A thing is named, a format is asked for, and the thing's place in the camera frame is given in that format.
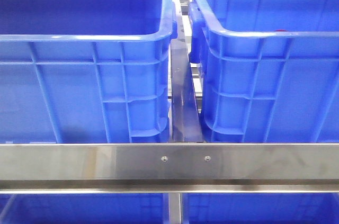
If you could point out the steel divider bar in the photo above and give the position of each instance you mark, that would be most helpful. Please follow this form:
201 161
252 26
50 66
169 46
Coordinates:
185 119

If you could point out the left blue plastic crate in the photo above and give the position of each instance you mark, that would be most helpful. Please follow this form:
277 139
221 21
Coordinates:
85 71

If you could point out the blue plastic crate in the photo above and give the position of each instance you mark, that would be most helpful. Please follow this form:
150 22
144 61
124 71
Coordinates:
85 71
262 86

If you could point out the right blue plastic crate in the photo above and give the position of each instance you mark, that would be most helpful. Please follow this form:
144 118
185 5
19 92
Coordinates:
262 86

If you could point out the lower right blue crate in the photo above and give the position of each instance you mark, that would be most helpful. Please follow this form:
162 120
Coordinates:
260 208

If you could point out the lower left blue crate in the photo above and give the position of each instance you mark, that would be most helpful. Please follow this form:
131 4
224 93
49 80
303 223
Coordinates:
86 208

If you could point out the stainless steel shelf rail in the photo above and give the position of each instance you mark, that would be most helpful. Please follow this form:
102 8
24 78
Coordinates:
169 168

